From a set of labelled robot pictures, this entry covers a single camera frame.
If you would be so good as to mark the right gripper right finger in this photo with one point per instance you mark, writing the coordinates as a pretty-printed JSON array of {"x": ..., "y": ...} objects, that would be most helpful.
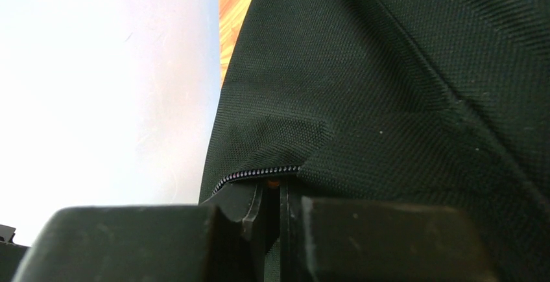
[{"x": 338, "y": 239}]

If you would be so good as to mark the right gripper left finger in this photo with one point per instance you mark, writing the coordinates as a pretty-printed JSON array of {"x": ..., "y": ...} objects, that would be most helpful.
[{"x": 222, "y": 239}]

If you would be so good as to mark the brown leather wallet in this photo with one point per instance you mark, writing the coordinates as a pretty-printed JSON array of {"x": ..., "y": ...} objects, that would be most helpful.
[{"x": 273, "y": 184}]

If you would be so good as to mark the black student backpack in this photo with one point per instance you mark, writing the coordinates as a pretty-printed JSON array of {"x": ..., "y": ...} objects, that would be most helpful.
[{"x": 421, "y": 101}]

